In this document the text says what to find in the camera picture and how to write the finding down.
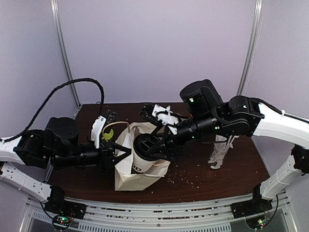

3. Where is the white paper takeout bag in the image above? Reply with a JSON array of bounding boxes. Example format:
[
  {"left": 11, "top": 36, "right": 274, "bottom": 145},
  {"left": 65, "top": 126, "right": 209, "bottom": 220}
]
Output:
[{"left": 114, "top": 122, "right": 170, "bottom": 191}]

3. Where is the black plastic cup lid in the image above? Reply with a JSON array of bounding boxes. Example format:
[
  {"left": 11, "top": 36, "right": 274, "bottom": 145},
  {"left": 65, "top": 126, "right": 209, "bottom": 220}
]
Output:
[{"left": 133, "top": 133, "right": 161, "bottom": 161}]

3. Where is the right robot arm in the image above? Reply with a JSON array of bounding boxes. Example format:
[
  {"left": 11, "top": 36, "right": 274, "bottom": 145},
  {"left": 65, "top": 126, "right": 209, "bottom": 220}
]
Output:
[{"left": 148, "top": 79, "right": 309, "bottom": 214}]

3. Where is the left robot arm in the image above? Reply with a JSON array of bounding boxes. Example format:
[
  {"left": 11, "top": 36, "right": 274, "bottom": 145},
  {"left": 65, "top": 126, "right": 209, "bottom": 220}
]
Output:
[{"left": 0, "top": 116, "right": 131, "bottom": 215}]

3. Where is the green plastic bowl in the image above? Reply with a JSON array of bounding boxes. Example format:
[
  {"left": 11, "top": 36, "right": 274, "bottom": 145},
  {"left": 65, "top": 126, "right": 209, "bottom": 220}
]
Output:
[{"left": 103, "top": 129, "right": 114, "bottom": 141}]

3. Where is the glass of white wrapped straws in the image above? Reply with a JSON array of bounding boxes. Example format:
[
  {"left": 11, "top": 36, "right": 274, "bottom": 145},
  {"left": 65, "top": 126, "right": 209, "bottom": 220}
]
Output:
[{"left": 208, "top": 135, "right": 239, "bottom": 170}]

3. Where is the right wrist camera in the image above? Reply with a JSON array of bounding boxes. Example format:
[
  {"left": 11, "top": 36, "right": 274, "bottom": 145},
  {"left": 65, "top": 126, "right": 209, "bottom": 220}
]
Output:
[{"left": 140, "top": 103, "right": 187, "bottom": 135}]

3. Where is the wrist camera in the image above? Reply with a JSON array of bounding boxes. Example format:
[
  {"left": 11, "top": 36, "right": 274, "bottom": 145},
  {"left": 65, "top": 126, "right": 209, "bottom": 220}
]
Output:
[
  {"left": 90, "top": 109, "right": 118, "bottom": 148},
  {"left": 140, "top": 103, "right": 187, "bottom": 135}
]

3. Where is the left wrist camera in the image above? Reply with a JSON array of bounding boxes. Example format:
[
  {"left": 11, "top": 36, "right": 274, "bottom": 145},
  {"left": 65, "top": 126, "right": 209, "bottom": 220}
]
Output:
[{"left": 90, "top": 109, "right": 118, "bottom": 148}]

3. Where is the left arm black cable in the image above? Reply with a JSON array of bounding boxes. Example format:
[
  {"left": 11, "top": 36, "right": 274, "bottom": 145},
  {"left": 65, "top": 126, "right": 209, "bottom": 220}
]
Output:
[{"left": 0, "top": 77, "right": 106, "bottom": 143}]

